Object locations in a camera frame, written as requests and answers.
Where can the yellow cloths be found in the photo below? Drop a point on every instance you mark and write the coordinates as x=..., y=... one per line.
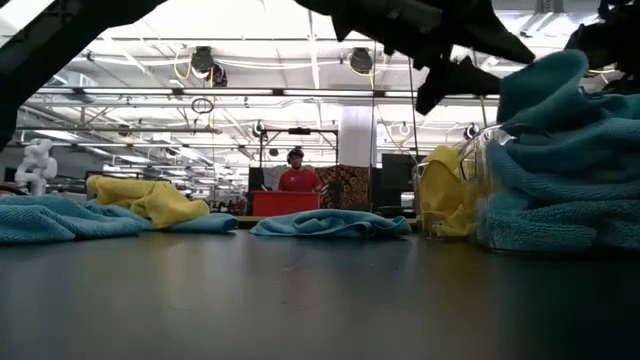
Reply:
x=416, y=175

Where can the large yellow microfiber towel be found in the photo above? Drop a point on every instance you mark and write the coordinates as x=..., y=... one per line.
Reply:
x=440, y=190

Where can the blue towel with white tag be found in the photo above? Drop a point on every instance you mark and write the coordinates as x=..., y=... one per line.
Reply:
x=60, y=220

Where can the black overhead frame beam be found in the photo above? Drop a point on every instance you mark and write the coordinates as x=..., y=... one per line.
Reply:
x=225, y=92

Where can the clear plastic basket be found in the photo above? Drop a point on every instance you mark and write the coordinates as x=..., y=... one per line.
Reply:
x=467, y=145

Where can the patterned fabric partition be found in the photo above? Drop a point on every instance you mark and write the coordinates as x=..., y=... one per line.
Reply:
x=345, y=187

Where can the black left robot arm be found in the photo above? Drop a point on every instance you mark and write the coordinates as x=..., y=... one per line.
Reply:
x=50, y=55

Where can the teal microfiber towel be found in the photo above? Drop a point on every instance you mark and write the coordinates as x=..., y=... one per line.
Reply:
x=545, y=90

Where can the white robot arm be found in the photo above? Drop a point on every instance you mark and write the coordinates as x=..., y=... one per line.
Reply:
x=37, y=165

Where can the black partition panel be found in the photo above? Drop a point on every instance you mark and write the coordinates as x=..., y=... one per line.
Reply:
x=395, y=180

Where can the large blue microfiber towel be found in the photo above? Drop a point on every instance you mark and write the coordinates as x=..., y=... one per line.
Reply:
x=560, y=200

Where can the black camera rig frame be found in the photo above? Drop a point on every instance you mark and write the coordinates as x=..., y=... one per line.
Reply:
x=300, y=131

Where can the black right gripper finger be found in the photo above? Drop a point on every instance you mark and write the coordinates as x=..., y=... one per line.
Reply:
x=610, y=45

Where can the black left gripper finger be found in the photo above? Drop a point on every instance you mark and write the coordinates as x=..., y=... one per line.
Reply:
x=455, y=80
x=490, y=42

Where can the red plastic bin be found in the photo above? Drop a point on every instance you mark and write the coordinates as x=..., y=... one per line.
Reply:
x=285, y=204

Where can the person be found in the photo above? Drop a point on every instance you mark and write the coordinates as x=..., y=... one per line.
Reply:
x=299, y=180

